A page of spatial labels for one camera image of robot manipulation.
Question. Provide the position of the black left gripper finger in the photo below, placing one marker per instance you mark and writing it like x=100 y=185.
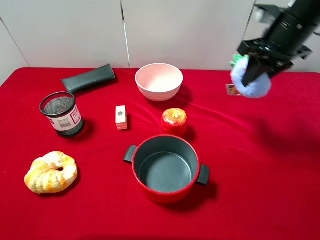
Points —
x=255 y=68

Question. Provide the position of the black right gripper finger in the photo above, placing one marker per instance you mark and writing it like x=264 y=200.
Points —
x=277 y=66

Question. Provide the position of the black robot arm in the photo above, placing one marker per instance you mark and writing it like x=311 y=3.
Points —
x=282 y=41

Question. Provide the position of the black mesh pen holder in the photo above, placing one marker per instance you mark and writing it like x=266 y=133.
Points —
x=63 y=114

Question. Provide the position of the blue plush eggplant toy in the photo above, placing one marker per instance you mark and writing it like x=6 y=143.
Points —
x=257 y=89

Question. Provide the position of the red tablecloth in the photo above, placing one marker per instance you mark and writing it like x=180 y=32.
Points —
x=263 y=155

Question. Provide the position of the pink ribbed bowl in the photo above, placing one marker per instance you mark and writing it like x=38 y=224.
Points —
x=159 y=82

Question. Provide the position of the red pot with black handles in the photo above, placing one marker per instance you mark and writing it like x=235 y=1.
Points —
x=166 y=167

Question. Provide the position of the small white pink block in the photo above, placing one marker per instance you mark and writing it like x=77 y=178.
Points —
x=121 y=117

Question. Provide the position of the red apple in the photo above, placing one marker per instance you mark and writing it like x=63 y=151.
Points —
x=174 y=122

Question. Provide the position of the peeled orange toy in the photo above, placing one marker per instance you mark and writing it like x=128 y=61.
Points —
x=51 y=173

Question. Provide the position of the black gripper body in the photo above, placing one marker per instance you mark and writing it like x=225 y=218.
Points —
x=264 y=51

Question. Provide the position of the black glasses case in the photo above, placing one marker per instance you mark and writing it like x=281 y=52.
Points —
x=89 y=80

